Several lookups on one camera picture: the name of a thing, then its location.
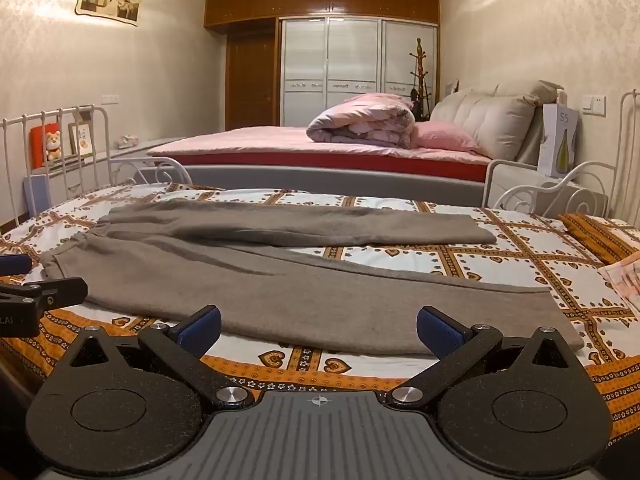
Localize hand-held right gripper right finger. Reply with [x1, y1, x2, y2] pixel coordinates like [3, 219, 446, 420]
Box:
[386, 306, 583, 409]

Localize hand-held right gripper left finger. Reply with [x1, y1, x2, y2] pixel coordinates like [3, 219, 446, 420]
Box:
[59, 305, 255, 409]

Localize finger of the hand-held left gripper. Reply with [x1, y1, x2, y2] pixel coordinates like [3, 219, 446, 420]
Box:
[0, 254, 32, 276]
[0, 277, 89, 311]

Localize grey-brown pants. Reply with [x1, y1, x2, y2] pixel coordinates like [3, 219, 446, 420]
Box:
[39, 199, 585, 356]

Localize orange heart-patterned bed sheet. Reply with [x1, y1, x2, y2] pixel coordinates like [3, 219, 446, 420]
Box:
[0, 182, 640, 448]

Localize white drawer cabinet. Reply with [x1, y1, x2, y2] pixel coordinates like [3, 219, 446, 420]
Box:
[22, 152, 136, 213]

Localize red box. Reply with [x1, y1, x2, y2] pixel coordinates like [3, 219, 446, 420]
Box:
[29, 122, 61, 169]

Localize small teddy bear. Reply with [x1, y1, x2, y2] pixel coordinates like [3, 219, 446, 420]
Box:
[44, 130, 64, 162]

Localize framed picture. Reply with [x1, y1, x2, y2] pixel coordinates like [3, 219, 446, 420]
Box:
[68, 121, 96, 157]

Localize orange patterned pillow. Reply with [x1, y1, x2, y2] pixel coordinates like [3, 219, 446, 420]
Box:
[557, 212, 640, 267]

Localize peach checked blanket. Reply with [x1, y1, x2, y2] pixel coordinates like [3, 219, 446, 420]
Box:
[597, 254, 640, 319]

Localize pink pillow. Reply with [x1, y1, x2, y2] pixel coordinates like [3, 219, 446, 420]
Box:
[412, 121, 483, 154]

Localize large bed with pink sheet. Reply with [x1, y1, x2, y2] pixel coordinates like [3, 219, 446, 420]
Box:
[112, 125, 538, 208]

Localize beige padded headboard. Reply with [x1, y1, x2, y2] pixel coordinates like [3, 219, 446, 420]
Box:
[430, 80, 562, 163]

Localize pink folded quilt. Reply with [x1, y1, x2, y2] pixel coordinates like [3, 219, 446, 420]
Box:
[306, 92, 418, 150]

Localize white box with bottle print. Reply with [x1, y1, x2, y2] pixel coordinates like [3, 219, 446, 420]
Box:
[537, 89, 581, 179]

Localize brown wooden door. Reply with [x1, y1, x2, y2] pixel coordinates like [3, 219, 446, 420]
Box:
[226, 30, 277, 131]

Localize wooden coat rack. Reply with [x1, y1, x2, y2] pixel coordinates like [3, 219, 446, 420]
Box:
[407, 37, 436, 122]

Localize wooden wardrobe with white doors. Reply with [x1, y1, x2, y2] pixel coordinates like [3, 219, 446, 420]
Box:
[204, 0, 441, 128]

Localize white metal bed frame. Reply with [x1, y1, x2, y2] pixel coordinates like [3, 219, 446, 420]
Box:
[0, 89, 640, 231]

